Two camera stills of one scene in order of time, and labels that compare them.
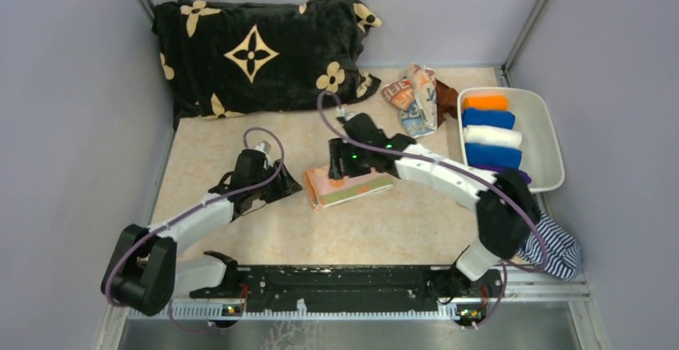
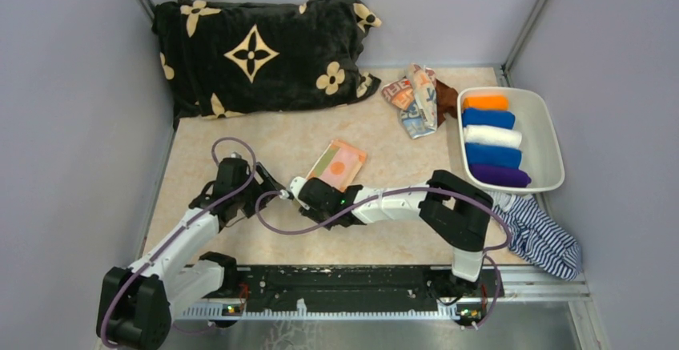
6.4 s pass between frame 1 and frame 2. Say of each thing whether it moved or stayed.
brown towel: stayed
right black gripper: moved
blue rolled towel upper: stayed
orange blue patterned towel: stayed
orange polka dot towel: moved
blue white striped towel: stayed
